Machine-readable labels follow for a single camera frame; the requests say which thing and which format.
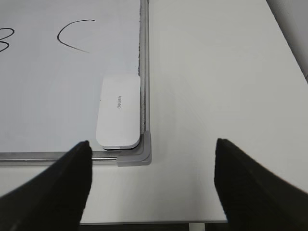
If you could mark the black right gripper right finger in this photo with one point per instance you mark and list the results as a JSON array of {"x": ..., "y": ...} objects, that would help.
[{"x": 252, "y": 197}]

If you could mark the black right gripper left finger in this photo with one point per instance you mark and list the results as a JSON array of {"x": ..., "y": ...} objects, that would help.
[{"x": 55, "y": 199}]

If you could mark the white whiteboard eraser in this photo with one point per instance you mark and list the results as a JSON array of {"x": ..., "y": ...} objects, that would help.
[{"x": 118, "y": 122}]

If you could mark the white magnetic whiteboard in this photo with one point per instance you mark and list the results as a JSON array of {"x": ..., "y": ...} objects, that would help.
[{"x": 54, "y": 55}]

